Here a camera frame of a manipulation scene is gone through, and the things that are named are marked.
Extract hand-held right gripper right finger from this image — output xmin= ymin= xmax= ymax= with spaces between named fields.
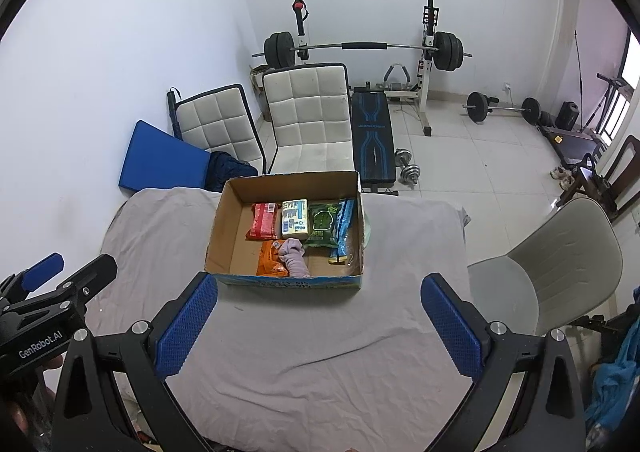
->
xmin=421 ymin=273 xmax=586 ymax=452

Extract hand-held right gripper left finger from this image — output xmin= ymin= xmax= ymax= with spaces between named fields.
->
xmin=52 ymin=272 xmax=218 ymax=452

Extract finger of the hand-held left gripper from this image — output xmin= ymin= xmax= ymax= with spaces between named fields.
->
xmin=0 ymin=253 xmax=65 ymax=303
xmin=59 ymin=253 xmax=119 ymax=309

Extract cardboard box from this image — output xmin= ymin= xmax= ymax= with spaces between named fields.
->
xmin=204 ymin=171 xmax=368 ymax=290

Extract orange snack packet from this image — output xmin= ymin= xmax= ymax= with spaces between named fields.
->
xmin=256 ymin=240 xmax=291 ymax=278

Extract pink socks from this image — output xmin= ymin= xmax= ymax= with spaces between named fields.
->
xmin=277 ymin=239 xmax=312 ymax=279

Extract red snack packet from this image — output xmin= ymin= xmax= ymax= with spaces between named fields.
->
xmin=245 ymin=202 xmax=279 ymax=241

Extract long blue packet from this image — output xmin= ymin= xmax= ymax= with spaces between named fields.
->
xmin=327 ymin=198 xmax=357 ymax=265

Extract white blue tissue pack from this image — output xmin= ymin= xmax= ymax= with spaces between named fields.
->
xmin=280 ymin=199 xmax=311 ymax=239

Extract green snack packet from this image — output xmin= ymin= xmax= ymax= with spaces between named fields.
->
xmin=304 ymin=201 xmax=342 ymax=248

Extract grey shell chair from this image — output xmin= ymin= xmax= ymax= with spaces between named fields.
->
xmin=467 ymin=197 xmax=631 ymax=338

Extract blue foam mat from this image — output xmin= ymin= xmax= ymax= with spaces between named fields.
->
xmin=118 ymin=119 xmax=212 ymax=193

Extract dark blue jacket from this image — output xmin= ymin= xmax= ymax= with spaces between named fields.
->
xmin=207 ymin=151 xmax=258 ymax=193

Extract chrome dumbbell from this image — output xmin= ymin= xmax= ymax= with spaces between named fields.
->
xmin=395 ymin=148 xmax=424 ymax=189

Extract light blue cloth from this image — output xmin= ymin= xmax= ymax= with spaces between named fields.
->
xmin=585 ymin=327 xmax=640 ymax=433

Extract pair of pale slippers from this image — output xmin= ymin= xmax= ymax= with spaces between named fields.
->
xmin=550 ymin=166 xmax=576 ymax=190

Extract white quilted chair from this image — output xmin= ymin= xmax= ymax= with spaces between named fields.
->
xmin=262 ymin=63 xmax=354 ymax=175
xmin=166 ymin=84 xmax=266 ymax=175

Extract black blue weight bench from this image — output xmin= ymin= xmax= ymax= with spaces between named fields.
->
xmin=351 ymin=81 xmax=401 ymax=197

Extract black treadmill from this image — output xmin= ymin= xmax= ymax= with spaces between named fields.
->
xmin=537 ymin=74 xmax=631 ymax=168

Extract short barbell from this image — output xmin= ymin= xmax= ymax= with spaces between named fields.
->
xmin=462 ymin=92 xmax=543 ymax=125

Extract dark wooden chair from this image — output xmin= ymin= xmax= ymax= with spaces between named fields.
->
xmin=575 ymin=135 xmax=640 ymax=220

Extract black speaker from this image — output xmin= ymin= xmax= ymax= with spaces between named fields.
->
xmin=557 ymin=101 xmax=580 ymax=129

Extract white barbell rack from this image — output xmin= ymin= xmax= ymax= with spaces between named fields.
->
xmin=292 ymin=0 xmax=442 ymax=137

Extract thin black pole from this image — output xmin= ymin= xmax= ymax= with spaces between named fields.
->
xmin=574 ymin=30 xmax=587 ymax=119

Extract long barbell with black plates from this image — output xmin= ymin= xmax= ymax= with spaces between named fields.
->
xmin=251 ymin=31 xmax=473 ymax=72

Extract dark blue bar with strap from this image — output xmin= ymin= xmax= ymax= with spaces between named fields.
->
xmin=167 ymin=87 xmax=182 ymax=139

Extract grey curved handle bar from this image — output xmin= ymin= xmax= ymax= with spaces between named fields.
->
xmin=382 ymin=63 xmax=417 ymax=93

